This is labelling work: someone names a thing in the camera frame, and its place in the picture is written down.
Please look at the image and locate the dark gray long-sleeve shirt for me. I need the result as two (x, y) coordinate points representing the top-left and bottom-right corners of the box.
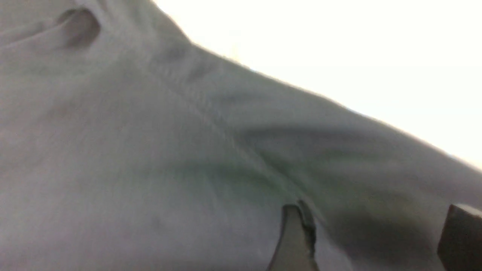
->
(0, 0), (481, 271)

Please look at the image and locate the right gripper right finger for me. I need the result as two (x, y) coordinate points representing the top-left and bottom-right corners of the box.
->
(437, 204), (482, 271)

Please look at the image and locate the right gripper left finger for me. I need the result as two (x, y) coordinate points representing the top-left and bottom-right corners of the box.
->
(267, 200), (319, 271)

